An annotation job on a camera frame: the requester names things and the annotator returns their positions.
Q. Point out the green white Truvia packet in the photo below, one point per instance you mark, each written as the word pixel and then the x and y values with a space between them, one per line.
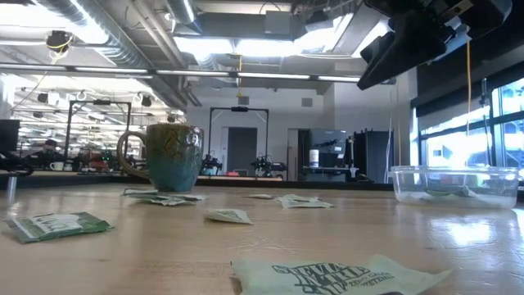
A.
pixel 57 226
pixel 446 192
pixel 139 191
pixel 260 196

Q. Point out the clear plastic container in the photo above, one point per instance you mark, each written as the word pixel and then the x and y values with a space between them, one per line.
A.
pixel 409 184

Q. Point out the black cabinet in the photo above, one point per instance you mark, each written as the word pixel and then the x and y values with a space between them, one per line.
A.
pixel 374 157

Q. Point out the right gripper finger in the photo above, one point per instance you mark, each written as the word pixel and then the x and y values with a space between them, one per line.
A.
pixel 409 45
pixel 374 49

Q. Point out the black computer monitor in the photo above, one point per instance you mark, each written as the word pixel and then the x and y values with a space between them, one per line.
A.
pixel 9 135

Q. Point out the ribbed silver ceiling duct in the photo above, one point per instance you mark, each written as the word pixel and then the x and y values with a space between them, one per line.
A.
pixel 114 51

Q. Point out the person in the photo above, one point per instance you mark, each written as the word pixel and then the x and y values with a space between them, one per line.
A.
pixel 47 157

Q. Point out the long light strip bar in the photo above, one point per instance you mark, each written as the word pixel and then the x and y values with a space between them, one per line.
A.
pixel 192 73

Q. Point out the black robot rig frame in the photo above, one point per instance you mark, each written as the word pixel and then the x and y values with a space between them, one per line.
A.
pixel 239 109
pixel 101 102

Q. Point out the teal brown ceramic mug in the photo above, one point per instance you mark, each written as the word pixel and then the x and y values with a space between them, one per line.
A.
pixel 174 164

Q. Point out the grey ceiling box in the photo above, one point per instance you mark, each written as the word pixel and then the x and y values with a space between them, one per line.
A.
pixel 277 22

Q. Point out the large window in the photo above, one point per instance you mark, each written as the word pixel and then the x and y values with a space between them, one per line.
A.
pixel 458 151

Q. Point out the pale green Stevia packet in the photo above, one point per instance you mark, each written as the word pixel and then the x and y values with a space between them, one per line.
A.
pixel 327 278
pixel 307 204
pixel 172 202
pixel 192 197
pixel 147 198
pixel 296 197
pixel 227 216

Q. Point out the black background robot arm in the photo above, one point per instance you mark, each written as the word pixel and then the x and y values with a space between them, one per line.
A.
pixel 210 166
pixel 266 166

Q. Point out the grey wall vent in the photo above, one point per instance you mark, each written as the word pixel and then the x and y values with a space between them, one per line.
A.
pixel 243 100
pixel 307 102

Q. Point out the round black ceiling device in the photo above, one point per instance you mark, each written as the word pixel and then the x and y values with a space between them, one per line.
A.
pixel 58 40

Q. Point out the white canister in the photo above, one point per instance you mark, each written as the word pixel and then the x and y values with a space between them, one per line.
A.
pixel 314 159

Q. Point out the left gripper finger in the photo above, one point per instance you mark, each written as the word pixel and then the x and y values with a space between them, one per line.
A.
pixel 14 166

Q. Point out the grey door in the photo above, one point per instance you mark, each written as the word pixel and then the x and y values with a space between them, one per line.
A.
pixel 241 151

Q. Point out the white cup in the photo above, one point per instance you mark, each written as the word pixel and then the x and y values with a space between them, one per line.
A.
pixel 56 166

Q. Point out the large black screen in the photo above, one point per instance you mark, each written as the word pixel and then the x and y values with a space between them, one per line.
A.
pixel 327 139

